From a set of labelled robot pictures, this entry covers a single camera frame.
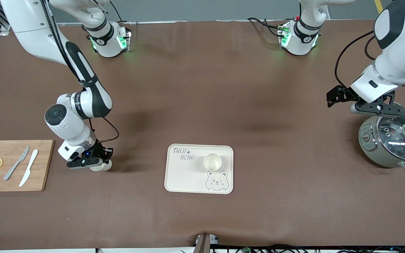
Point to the bamboo cutting board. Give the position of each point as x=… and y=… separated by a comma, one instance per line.
x=37, y=182

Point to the grey pot with glass lid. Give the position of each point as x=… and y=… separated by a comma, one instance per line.
x=367, y=147

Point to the glass pot lid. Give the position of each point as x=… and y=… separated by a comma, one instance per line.
x=392, y=140

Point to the white plastic knife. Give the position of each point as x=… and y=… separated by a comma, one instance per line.
x=28, y=168

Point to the table edge clamp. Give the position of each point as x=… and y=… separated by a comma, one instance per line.
x=204, y=244

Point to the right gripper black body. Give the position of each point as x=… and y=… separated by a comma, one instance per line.
x=98, y=151

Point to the white IKEA cup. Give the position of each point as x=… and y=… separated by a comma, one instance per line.
x=100, y=168
x=212, y=162

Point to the grey plastic knife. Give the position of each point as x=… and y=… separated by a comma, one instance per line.
x=14, y=167

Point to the brown table cover mat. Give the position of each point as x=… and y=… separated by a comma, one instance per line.
x=202, y=88

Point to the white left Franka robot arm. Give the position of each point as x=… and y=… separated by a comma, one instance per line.
x=399, y=52

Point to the cream bear print tray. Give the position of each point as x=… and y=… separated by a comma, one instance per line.
x=185, y=179

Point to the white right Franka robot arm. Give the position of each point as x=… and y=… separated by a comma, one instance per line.
x=69, y=123

